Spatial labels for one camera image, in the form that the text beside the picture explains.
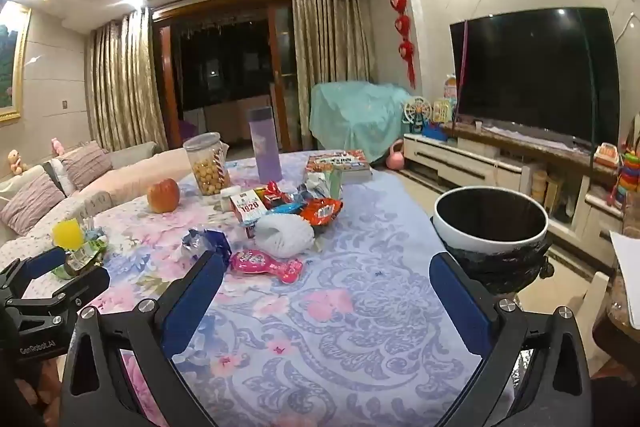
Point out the beige plush toy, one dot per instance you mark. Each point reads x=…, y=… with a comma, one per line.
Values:
x=17, y=162

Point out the colourful toy playset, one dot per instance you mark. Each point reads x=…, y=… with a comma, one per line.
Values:
x=442, y=109

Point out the red knot hanging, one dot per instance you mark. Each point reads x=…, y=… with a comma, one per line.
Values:
x=402, y=24

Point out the pink candy wrapper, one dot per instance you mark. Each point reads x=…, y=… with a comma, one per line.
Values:
x=260, y=263

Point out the cream television cabinet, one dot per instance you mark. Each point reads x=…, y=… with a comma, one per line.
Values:
x=450, y=157

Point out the pink kettlebell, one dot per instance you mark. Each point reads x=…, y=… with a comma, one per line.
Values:
x=395, y=161

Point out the purple drink bottle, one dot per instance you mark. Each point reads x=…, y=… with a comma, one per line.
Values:
x=265, y=147

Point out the green drink carton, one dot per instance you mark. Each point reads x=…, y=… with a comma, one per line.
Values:
x=335, y=184

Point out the clear jar of snack balls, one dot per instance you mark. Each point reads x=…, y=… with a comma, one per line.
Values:
x=207, y=172

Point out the teal covered armchair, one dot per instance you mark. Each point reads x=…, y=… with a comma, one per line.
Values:
x=350, y=117

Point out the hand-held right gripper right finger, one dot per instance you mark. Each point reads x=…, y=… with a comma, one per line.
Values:
x=460, y=307

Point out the cream sofa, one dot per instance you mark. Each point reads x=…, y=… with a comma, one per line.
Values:
x=140, y=157

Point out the stack of picture books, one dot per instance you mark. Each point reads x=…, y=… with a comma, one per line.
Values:
x=340, y=164

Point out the black flat screen television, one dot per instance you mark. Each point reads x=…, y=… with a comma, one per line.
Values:
x=530, y=72

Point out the red snack packet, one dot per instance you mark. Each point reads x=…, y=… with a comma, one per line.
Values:
x=275, y=196

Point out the red and white box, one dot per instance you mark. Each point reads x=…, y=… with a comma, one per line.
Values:
x=248, y=207

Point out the pink striped cushion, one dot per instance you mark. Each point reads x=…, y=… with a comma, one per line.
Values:
x=87, y=164
x=30, y=204

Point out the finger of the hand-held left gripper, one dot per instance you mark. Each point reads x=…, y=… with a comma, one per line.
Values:
x=82, y=284
x=37, y=263

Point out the red apple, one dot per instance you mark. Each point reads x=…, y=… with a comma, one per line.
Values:
x=162, y=197

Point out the wooden framed glass door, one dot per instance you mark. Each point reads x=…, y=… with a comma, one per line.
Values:
x=225, y=57

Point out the pink plush toy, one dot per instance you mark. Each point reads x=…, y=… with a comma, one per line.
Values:
x=57, y=147

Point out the gold patterned curtain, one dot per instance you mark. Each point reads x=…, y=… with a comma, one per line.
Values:
x=325, y=37
x=125, y=87

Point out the toy ferris wheel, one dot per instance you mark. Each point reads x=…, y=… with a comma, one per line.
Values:
x=416, y=112

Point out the blue foil wrapper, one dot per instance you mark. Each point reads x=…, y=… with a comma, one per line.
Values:
x=205, y=241

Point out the green labelled packet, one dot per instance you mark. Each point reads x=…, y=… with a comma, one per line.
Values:
x=87, y=252

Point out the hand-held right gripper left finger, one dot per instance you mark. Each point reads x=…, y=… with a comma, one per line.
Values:
x=195, y=292

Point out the orange snack packet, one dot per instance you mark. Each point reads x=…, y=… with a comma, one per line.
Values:
x=322, y=212

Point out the white plastic wrapper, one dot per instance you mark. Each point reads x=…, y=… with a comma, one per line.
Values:
x=312, y=184

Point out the white paper sheet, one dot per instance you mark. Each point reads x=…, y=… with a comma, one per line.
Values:
x=627, y=282

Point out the small white cup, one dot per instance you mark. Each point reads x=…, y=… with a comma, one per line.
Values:
x=227, y=197

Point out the gold framed painting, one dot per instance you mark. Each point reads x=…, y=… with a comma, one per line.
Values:
x=10, y=67

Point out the orange white toy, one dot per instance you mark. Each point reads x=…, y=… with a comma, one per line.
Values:
x=607, y=154

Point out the dark wooden side table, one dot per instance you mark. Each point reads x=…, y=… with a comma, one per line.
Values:
x=615, y=342

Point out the white trash bin black liner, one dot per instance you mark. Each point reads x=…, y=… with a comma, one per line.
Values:
x=490, y=247

